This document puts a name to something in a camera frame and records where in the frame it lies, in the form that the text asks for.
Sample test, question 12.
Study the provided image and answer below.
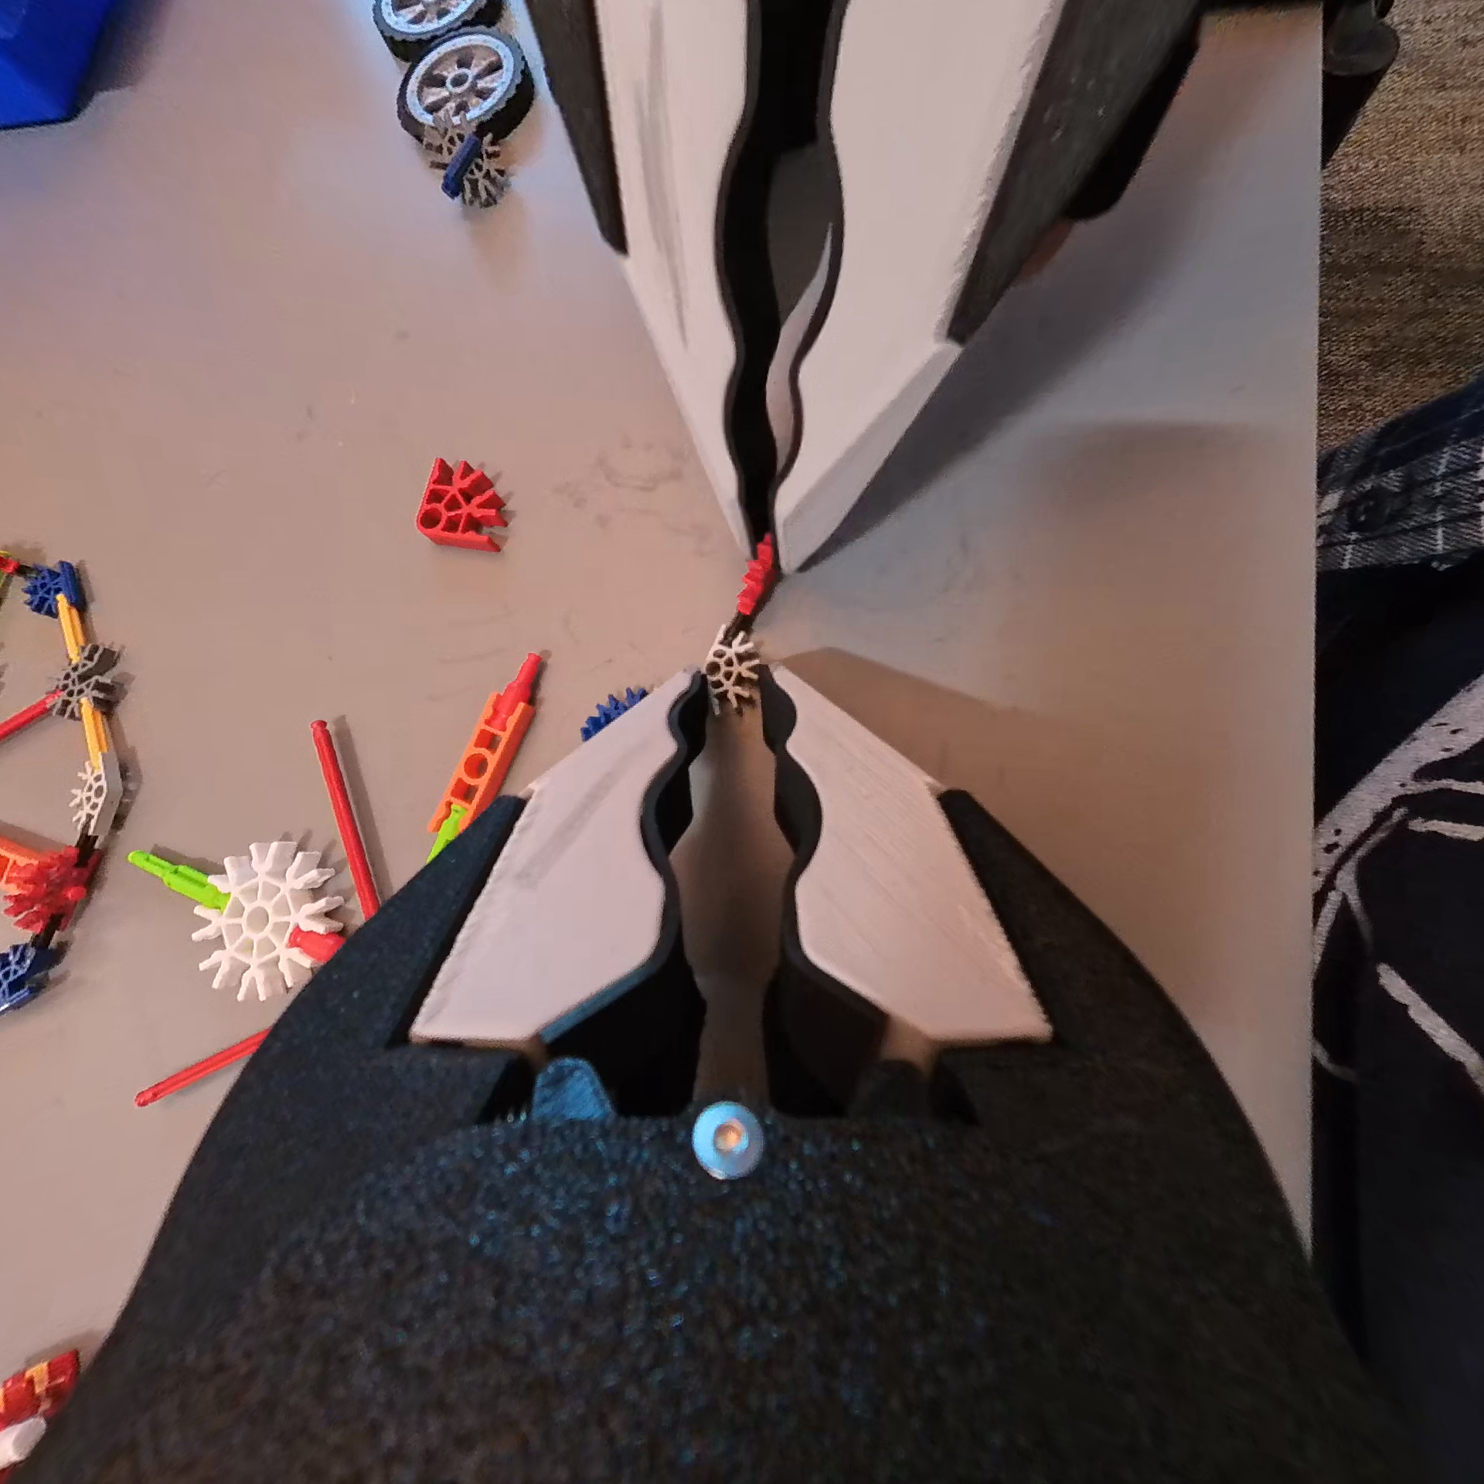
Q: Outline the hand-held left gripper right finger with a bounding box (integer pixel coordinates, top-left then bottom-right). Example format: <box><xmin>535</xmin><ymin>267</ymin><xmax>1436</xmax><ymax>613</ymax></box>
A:
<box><xmin>756</xmin><ymin>666</ymin><xmax>1054</xmax><ymax>1048</ymax></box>

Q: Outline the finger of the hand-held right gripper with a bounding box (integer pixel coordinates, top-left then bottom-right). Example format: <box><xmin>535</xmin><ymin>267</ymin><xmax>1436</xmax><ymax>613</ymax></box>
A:
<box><xmin>772</xmin><ymin>0</ymin><xmax>1063</xmax><ymax>573</ymax></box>
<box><xmin>593</xmin><ymin>0</ymin><xmax>773</xmax><ymax>555</ymax></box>

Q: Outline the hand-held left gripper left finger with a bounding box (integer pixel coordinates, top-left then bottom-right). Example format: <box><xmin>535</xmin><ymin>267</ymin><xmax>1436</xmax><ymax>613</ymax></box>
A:
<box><xmin>408</xmin><ymin>670</ymin><xmax>711</xmax><ymax>1053</ymax></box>

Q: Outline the orange ladder connector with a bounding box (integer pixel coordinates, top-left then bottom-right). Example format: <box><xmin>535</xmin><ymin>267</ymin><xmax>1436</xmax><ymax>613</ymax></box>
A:
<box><xmin>425</xmin><ymin>693</ymin><xmax>540</xmax><ymax>853</ymax></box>

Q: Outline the half-built spoke toy model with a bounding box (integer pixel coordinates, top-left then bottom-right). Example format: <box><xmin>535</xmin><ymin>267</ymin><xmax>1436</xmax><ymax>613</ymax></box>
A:
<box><xmin>127</xmin><ymin>652</ymin><xmax>545</xmax><ymax>1108</ymax></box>

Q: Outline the pale grey small connector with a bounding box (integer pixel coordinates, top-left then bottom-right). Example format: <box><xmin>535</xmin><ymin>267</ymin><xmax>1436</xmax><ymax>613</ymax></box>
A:
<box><xmin>703</xmin><ymin>626</ymin><xmax>766</xmax><ymax>717</ymax></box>

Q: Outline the toy model with black wheels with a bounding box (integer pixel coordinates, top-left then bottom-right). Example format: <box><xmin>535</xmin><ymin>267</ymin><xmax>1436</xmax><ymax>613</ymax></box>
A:
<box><xmin>371</xmin><ymin>0</ymin><xmax>540</xmax><ymax>210</ymax></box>

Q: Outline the black chair base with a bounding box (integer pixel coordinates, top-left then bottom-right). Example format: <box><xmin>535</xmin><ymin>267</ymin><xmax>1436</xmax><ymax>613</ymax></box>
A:
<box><xmin>1321</xmin><ymin>0</ymin><xmax>1400</xmax><ymax>164</ymax></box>

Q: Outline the small red toy piece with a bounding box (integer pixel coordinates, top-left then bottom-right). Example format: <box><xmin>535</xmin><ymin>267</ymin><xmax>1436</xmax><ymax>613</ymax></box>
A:
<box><xmin>413</xmin><ymin>458</ymin><xmax>512</xmax><ymax>555</ymax></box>

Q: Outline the colourful toy wheel model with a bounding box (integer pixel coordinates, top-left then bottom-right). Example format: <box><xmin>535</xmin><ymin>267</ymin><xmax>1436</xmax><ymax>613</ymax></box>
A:
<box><xmin>0</xmin><ymin>544</ymin><xmax>134</xmax><ymax>1021</ymax></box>

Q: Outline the dark printed t-shirt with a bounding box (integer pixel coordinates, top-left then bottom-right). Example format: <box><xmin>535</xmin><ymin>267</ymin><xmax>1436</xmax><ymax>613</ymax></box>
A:
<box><xmin>1310</xmin><ymin>557</ymin><xmax>1484</xmax><ymax>1405</ymax></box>

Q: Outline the blue ribbed storage bin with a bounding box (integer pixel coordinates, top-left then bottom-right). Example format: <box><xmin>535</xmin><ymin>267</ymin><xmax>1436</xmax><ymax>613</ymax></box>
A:
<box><xmin>0</xmin><ymin>0</ymin><xmax>118</xmax><ymax>131</ymax></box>

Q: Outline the red yellow connector cluster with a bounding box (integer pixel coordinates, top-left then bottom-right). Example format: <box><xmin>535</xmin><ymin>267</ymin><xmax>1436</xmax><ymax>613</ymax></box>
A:
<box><xmin>0</xmin><ymin>1348</ymin><xmax>83</xmax><ymax>1465</ymax></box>

